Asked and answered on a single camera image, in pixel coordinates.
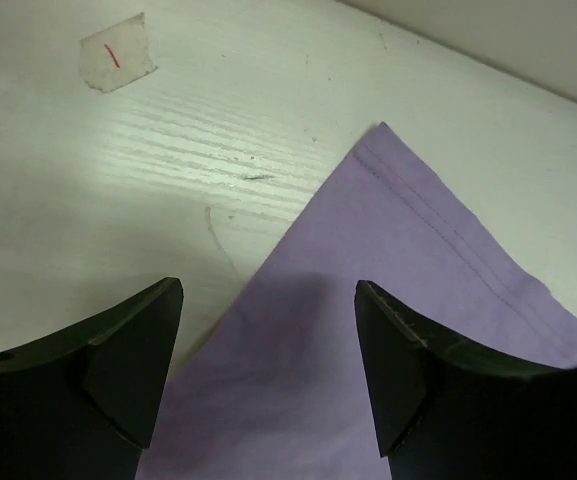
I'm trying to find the clear tape piece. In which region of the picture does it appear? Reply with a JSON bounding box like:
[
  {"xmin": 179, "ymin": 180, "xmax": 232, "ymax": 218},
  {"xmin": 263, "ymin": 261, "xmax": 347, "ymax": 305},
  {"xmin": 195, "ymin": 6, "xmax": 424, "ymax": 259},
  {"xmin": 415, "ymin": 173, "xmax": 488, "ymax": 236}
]
[{"xmin": 79, "ymin": 12, "xmax": 157, "ymax": 94}]

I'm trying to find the purple t-shirt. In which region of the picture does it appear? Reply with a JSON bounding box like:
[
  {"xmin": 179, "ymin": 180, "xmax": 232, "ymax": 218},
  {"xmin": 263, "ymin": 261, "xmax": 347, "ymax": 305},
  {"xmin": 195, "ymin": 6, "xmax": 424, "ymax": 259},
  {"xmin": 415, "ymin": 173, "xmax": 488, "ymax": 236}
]
[{"xmin": 138, "ymin": 124, "xmax": 577, "ymax": 479}]

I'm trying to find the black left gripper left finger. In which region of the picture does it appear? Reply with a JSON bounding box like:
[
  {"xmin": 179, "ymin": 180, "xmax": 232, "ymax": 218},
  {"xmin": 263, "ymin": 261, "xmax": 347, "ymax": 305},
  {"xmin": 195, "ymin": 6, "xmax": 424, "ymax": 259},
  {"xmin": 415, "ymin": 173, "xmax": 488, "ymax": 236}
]
[{"xmin": 0, "ymin": 277, "xmax": 183, "ymax": 479}]

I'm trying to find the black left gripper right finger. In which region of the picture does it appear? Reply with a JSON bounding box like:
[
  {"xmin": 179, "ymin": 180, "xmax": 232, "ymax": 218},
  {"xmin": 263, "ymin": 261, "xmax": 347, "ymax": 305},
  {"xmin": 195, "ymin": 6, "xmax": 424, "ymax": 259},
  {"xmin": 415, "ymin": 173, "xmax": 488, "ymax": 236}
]
[{"xmin": 354, "ymin": 280, "xmax": 577, "ymax": 479}]

